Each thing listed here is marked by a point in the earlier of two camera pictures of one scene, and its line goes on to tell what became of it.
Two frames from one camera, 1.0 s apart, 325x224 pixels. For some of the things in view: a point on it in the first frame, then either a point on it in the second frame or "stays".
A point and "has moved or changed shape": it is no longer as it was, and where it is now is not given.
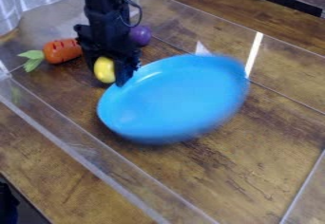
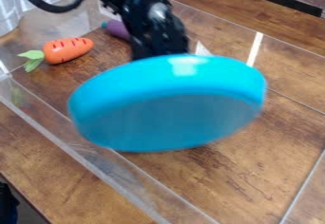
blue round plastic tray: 175,100 has moved or changed shape
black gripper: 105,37 → 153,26
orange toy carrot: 57,51 stays
